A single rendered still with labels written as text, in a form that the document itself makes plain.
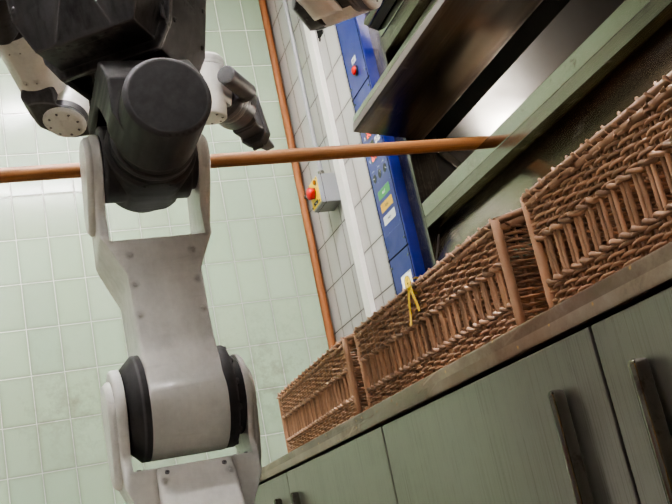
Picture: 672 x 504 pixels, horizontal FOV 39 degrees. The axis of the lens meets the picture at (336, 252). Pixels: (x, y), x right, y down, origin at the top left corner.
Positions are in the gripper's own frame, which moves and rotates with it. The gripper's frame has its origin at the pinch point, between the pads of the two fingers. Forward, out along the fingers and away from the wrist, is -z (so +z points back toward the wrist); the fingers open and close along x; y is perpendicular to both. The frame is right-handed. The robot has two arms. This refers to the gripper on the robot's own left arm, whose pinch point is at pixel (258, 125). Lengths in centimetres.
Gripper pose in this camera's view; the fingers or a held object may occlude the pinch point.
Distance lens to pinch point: 197.9
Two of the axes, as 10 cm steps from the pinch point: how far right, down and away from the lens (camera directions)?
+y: 8.9, -3.8, -2.4
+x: 3.1, 9.0, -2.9
